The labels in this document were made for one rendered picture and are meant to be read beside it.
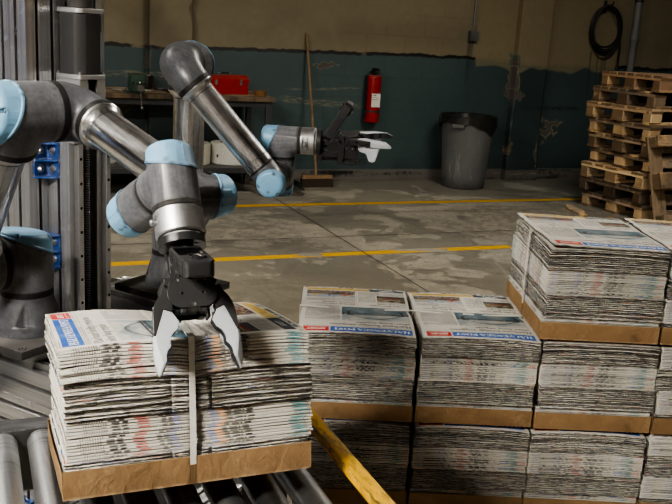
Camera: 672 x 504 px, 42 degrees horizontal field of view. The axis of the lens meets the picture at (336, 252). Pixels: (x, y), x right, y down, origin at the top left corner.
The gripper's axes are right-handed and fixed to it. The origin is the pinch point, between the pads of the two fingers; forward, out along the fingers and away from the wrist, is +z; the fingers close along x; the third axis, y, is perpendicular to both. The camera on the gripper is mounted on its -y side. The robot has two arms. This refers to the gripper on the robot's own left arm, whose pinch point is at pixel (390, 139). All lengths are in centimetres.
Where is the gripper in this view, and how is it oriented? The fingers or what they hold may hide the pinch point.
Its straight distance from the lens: 241.4
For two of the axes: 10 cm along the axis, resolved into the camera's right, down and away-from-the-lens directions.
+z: 9.9, 0.8, -0.7
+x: -1.0, 3.7, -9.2
